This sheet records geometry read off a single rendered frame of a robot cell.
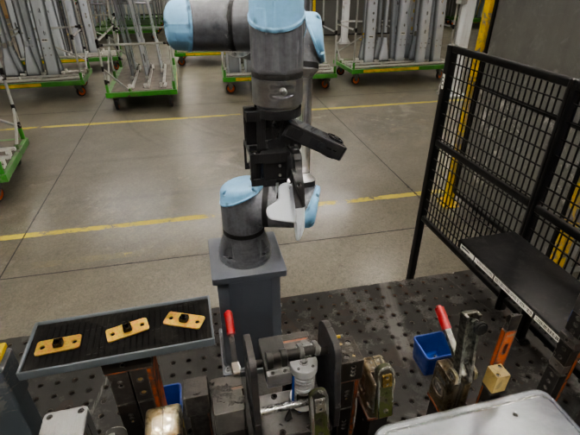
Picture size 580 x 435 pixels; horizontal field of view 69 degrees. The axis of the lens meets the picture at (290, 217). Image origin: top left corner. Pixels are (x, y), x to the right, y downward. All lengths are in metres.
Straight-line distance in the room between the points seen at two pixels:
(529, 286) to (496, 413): 0.45
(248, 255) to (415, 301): 0.81
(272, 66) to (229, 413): 0.64
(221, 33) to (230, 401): 0.67
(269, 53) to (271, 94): 0.05
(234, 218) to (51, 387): 0.81
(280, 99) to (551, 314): 0.97
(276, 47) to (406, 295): 1.32
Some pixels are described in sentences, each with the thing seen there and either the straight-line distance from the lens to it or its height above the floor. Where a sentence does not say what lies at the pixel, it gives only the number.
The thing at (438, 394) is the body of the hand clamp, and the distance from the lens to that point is 1.11.
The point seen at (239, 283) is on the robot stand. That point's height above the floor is 1.07.
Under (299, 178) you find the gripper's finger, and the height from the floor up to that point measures 1.54.
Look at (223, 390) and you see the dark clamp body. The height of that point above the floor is 1.08.
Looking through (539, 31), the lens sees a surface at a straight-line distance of 3.16.
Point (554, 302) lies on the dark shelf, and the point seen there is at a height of 1.03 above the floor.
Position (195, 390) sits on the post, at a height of 1.10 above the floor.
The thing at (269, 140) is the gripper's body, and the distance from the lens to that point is 0.65.
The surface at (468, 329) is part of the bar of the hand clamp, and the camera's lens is 0.96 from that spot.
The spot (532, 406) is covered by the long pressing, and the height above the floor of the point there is 1.00.
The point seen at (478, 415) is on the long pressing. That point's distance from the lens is 1.07.
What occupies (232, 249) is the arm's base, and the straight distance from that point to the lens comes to 1.16.
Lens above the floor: 1.82
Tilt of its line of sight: 31 degrees down
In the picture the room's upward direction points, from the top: straight up
